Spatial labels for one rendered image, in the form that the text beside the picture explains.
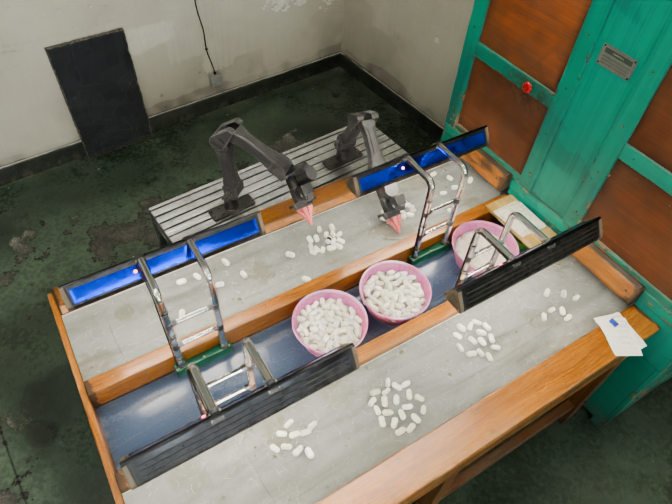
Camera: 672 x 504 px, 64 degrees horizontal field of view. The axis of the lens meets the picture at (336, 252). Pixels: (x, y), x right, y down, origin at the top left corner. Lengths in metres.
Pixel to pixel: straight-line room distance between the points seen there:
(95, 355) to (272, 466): 0.70
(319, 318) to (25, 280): 1.85
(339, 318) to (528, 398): 0.67
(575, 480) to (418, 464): 1.15
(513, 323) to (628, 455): 1.04
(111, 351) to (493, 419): 1.25
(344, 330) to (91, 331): 0.86
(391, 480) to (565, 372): 0.70
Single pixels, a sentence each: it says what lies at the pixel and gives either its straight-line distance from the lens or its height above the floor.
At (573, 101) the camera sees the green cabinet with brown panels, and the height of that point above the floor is 1.28.
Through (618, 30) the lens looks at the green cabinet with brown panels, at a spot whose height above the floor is 1.57.
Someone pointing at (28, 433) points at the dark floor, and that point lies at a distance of 2.79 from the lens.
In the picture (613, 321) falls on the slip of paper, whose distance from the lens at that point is 2.17.
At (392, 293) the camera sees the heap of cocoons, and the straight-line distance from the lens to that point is 2.00.
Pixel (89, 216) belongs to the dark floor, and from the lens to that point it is 3.49.
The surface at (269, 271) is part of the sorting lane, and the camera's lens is 2.05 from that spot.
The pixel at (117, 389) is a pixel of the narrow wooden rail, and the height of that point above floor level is 0.72.
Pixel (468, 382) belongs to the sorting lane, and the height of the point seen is 0.74.
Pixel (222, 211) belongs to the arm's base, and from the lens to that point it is 2.36.
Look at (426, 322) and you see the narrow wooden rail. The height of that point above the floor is 0.76.
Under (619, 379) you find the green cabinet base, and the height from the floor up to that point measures 0.36.
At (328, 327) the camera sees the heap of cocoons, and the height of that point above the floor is 0.74.
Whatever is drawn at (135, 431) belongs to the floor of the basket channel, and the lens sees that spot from 1.88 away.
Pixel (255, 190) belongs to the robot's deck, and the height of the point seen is 0.66.
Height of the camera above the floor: 2.34
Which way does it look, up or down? 49 degrees down
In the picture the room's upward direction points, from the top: 4 degrees clockwise
